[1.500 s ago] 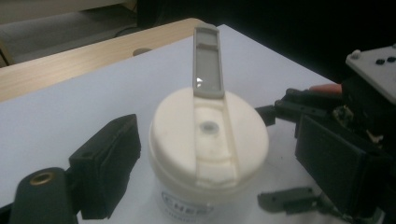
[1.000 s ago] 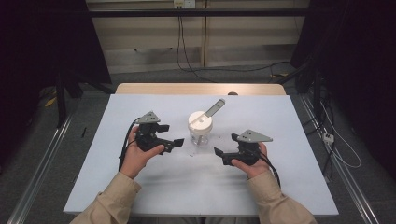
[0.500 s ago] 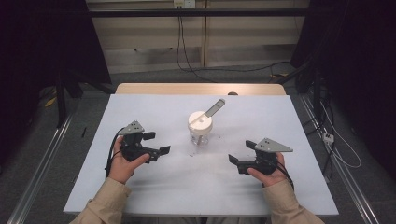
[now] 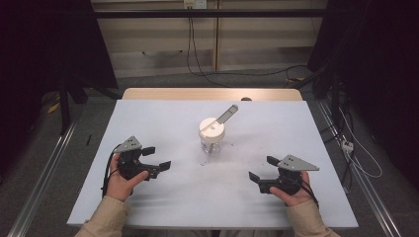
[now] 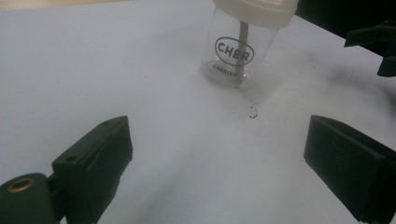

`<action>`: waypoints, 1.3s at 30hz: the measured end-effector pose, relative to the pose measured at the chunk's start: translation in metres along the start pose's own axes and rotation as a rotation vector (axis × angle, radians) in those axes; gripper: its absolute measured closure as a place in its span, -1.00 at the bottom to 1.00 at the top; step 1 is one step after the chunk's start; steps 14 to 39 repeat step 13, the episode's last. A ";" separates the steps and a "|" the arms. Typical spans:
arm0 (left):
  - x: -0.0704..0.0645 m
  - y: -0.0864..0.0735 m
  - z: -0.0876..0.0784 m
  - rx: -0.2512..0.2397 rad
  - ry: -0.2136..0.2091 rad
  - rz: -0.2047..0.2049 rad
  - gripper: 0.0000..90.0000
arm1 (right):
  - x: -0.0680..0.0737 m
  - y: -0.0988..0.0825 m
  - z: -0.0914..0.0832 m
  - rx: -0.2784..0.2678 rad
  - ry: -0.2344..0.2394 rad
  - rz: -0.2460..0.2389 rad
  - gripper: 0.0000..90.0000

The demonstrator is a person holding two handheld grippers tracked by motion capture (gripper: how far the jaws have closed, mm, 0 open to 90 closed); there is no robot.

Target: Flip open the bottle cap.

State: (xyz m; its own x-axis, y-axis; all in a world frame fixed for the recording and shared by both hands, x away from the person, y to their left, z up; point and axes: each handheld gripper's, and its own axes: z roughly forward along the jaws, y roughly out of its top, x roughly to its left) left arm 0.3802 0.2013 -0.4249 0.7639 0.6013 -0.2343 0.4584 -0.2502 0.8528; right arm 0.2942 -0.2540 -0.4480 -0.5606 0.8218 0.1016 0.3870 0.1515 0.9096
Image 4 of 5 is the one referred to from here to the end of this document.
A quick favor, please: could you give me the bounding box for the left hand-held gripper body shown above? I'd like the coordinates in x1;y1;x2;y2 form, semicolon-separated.
113;135;163;182

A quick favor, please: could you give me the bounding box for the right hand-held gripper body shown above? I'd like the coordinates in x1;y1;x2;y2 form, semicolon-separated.
258;154;320;197

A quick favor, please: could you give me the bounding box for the clear plastic jar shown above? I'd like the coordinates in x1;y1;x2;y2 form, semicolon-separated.
200;137;223;155

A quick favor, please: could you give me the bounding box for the white lid with grey flap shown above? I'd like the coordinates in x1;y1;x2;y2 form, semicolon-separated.
198;104;240;143

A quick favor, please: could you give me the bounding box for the person's right hand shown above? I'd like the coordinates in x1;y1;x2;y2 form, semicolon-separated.
269;170;312;208

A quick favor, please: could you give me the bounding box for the person's left hand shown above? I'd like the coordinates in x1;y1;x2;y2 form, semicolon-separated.
105;152;150;202

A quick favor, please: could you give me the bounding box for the white table cover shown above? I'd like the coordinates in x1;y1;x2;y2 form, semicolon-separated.
66;99;360;231

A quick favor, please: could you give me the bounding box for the wooden table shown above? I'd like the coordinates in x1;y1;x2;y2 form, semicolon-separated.
121;87;304;102

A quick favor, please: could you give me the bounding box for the black metal stand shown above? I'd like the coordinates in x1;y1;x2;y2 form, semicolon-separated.
57;72;124;136

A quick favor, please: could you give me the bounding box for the black curtain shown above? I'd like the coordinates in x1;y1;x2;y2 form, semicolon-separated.
306;0;419;189
0;0;119;172

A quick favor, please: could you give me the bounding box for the black horizontal bar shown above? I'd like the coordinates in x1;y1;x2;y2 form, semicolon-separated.
93;9;330;20

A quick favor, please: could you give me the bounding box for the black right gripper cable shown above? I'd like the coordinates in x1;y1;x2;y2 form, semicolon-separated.
296;179;320;209

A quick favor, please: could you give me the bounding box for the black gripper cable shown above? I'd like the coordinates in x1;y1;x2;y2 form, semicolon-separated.
101;143;123;199
296;179;320;209

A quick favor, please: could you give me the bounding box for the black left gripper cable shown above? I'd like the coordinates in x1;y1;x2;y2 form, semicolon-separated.
101;143;123;199

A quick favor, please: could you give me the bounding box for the aluminium floor rail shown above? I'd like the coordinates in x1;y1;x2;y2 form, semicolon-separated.
315;99;402;237
6;120;79;237

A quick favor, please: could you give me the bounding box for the white cable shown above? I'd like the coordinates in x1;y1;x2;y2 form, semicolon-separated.
338;106;383;180

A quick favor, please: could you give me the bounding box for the black floor cable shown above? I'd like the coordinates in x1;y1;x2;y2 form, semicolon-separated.
186;16;310;89

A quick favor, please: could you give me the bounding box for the white wall outlet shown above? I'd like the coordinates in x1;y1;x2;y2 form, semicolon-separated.
183;0;209;10

